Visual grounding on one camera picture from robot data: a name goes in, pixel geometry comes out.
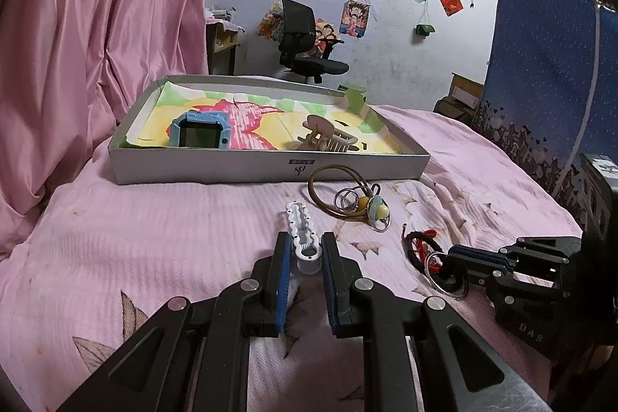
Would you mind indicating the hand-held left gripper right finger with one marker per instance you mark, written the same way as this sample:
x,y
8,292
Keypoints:
x,y
329,291

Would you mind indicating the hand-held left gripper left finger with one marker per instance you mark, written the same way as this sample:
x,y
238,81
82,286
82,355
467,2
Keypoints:
x,y
282,291

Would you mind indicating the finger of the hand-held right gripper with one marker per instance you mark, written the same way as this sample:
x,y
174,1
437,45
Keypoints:
x,y
475,253
475,278

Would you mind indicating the white plastic hair clip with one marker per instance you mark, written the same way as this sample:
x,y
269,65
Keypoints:
x,y
300,223

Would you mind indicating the thin silver bangles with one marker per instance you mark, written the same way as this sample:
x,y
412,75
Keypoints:
x,y
336,202

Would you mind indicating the grey cardboard box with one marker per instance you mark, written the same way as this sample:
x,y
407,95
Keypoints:
x,y
217,166

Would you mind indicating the brown cardboard box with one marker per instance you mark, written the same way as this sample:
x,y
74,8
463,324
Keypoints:
x,y
461,96

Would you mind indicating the beige claw hair clip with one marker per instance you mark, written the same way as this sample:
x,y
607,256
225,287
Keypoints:
x,y
321,129

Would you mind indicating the white tube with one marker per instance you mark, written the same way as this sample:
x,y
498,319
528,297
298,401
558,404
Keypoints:
x,y
593,79

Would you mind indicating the colourful painted paper liner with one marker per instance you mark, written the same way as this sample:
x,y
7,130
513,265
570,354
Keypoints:
x,y
251,122

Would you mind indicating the blue smartwatch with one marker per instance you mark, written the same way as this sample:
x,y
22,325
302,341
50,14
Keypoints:
x,y
198,134

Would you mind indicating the blue printed cloth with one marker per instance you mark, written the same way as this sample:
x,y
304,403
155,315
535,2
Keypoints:
x,y
536,69

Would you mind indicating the green plastic stool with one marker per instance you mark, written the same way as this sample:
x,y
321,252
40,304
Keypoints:
x,y
350,87

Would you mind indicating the green hanging ornament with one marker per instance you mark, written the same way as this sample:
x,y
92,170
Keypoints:
x,y
424,31

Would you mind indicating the wooden desk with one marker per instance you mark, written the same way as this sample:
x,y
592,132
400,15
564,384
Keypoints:
x,y
222,50

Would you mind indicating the cartoon figures poster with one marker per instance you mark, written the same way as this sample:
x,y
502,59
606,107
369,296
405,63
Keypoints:
x,y
324,30

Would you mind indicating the colourful poster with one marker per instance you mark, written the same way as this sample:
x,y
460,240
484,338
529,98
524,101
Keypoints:
x,y
270,23

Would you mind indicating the black office chair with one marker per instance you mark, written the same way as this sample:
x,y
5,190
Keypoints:
x,y
297,21

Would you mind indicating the pile of papers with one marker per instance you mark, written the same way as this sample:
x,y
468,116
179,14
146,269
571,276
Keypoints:
x,y
219,14

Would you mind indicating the pink satin curtain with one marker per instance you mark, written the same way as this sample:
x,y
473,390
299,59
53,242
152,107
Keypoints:
x,y
82,30

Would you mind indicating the cartoon wall poster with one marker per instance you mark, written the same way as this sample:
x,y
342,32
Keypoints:
x,y
355,18

